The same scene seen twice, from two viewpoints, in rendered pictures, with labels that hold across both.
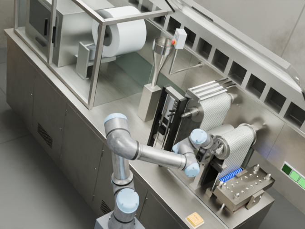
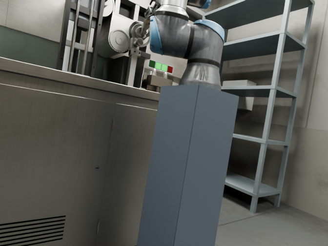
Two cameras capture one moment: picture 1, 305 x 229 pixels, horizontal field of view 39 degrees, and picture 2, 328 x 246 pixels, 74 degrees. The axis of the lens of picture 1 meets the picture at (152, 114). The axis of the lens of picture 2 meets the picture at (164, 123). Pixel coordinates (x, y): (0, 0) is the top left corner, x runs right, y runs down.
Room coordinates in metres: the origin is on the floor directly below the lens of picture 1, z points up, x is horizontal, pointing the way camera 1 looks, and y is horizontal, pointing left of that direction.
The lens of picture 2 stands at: (1.41, 0.79, 0.79)
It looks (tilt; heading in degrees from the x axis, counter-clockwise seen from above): 2 degrees down; 284
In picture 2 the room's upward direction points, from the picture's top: 9 degrees clockwise
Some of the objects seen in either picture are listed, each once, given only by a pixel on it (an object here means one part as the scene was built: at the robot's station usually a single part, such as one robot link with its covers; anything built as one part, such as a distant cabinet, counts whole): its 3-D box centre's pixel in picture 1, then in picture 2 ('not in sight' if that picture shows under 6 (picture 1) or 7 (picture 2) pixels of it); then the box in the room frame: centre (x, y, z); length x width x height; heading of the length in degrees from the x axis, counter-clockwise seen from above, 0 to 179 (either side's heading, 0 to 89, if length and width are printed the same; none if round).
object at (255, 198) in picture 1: (255, 199); not in sight; (1.89, -0.75, 0.97); 0.10 x 0.03 x 0.11; 139
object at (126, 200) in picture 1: (126, 203); (204, 44); (1.50, 0.01, 1.07); 0.13 x 0.12 x 0.14; 20
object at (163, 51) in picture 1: (163, 46); not in sight; (2.48, 0.05, 1.50); 0.14 x 0.14 x 0.06
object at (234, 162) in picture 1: (232, 163); (135, 62); (1.99, -0.55, 1.11); 0.23 x 0.01 x 0.18; 139
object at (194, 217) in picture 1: (194, 219); not in sight; (1.65, -0.40, 0.91); 0.07 x 0.07 x 0.02; 49
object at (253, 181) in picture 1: (244, 186); (145, 83); (1.94, -0.67, 1.00); 0.40 x 0.16 x 0.06; 139
